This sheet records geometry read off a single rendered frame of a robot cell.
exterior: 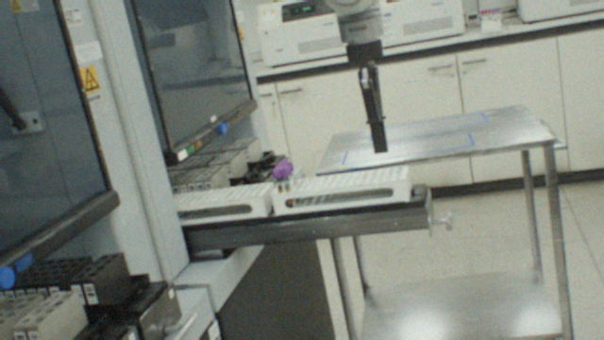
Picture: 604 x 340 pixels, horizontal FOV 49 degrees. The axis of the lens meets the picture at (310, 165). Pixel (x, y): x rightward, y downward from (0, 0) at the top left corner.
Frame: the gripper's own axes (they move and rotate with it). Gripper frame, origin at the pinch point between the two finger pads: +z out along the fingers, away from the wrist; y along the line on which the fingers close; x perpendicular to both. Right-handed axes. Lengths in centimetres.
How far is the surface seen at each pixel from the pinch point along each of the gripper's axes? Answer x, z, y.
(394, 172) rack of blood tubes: 1.8, 8.5, -0.9
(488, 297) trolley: 16, 67, -54
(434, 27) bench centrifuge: 1, -2, -230
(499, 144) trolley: 24.6, 13.0, -30.2
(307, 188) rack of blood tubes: -16.9, 8.6, 3.3
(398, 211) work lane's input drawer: 2.6, 14.7, 6.7
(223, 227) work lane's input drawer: -37.1, 14.5, 5.9
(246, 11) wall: -121, -28, -291
